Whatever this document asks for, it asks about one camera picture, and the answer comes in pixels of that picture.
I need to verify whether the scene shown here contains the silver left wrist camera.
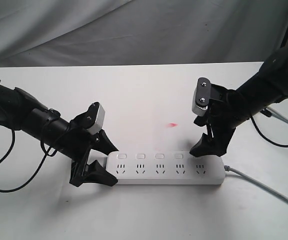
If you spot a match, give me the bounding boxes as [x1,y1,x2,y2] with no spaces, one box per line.
[83,102,105,135]

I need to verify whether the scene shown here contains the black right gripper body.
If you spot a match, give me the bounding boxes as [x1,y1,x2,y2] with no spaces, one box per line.
[195,84,252,138]

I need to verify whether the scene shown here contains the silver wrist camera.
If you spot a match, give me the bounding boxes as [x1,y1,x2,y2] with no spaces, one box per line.
[83,102,105,135]
[191,77,212,117]

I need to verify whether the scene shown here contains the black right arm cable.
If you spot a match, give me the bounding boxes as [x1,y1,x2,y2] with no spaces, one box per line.
[248,94,288,148]

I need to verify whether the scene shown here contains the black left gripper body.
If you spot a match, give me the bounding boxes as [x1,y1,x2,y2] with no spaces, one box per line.
[59,111,92,187]

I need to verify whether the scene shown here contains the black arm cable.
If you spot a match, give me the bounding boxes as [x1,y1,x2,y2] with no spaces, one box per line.
[248,94,288,148]
[0,104,90,193]

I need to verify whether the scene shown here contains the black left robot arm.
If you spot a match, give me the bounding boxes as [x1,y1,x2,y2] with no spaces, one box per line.
[0,81,118,187]

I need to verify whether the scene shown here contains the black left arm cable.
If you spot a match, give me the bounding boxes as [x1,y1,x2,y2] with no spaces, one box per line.
[0,104,90,193]

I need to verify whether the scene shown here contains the grey power cable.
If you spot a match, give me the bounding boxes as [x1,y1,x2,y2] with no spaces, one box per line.
[223,98,288,212]

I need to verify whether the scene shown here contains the white five-outlet power strip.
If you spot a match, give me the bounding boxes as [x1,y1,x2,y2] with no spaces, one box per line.
[106,151,226,185]

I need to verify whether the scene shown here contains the white backdrop cloth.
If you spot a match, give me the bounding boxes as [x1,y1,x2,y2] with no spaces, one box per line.
[0,0,288,67]

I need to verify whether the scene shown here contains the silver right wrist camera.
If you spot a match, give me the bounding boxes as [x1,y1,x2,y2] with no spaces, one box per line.
[191,77,212,117]

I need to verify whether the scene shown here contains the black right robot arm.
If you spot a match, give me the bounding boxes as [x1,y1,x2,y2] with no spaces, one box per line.
[189,47,288,157]

